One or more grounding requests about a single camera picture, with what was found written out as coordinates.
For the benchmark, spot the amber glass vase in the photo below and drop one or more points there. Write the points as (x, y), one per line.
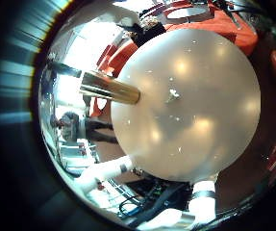
(112, 89)

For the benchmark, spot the orange sofa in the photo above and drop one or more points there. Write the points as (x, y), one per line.
(118, 57)

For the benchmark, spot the small white scrap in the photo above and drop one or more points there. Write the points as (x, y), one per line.
(172, 95)

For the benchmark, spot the orange beanbag seat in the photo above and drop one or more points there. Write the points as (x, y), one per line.
(227, 27)

